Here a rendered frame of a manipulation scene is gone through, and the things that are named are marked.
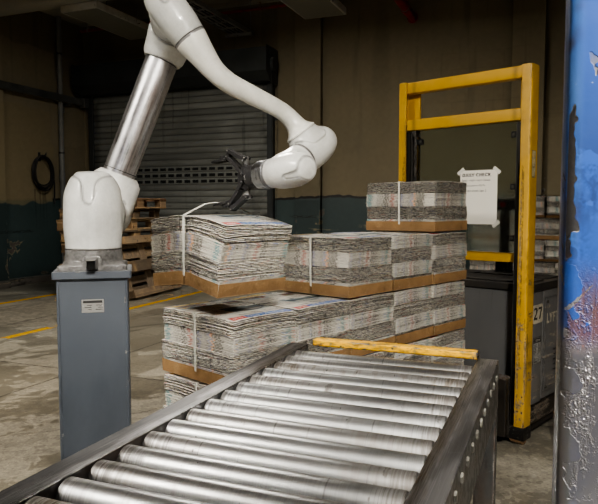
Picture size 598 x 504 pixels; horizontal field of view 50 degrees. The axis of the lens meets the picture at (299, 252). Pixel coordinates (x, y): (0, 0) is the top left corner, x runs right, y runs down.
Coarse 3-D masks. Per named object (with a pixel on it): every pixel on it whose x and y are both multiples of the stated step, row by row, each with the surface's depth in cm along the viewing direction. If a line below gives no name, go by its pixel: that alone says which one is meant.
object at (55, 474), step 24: (264, 360) 155; (216, 384) 134; (168, 408) 118; (192, 408) 119; (120, 432) 105; (144, 432) 105; (72, 456) 95; (96, 456) 95; (24, 480) 87; (48, 480) 87
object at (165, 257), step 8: (168, 216) 208; (176, 216) 206; (160, 224) 212; (168, 224) 209; (176, 224) 208; (152, 232) 215; (160, 232) 213; (168, 232) 209; (176, 232) 206; (160, 240) 213; (168, 240) 210; (176, 240) 206; (152, 248) 216; (160, 248) 212; (168, 248) 209; (176, 248) 207; (152, 256) 215; (160, 256) 212; (168, 256) 209; (176, 256) 206; (160, 264) 212; (168, 264) 209; (176, 264) 206
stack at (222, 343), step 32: (416, 288) 270; (192, 320) 209; (224, 320) 197; (256, 320) 201; (288, 320) 213; (320, 320) 226; (352, 320) 239; (384, 320) 254; (416, 320) 271; (192, 352) 210; (224, 352) 198; (256, 352) 203; (384, 352) 254; (192, 384) 210
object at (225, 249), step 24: (216, 216) 205; (240, 216) 211; (264, 216) 218; (192, 240) 200; (216, 240) 193; (240, 240) 194; (264, 240) 201; (192, 264) 200; (216, 264) 191; (240, 264) 197; (264, 264) 205
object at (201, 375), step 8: (424, 328) 275; (432, 328) 280; (400, 336) 262; (408, 336) 266; (416, 336) 271; (424, 336) 275; (336, 352) 232; (344, 352) 235; (352, 352) 239; (360, 352) 243; (368, 352) 246; (168, 360) 219; (168, 368) 219; (176, 368) 216; (184, 368) 213; (192, 368) 210; (184, 376) 213; (192, 376) 210; (200, 376) 207; (208, 376) 204; (216, 376) 201; (224, 376) 199
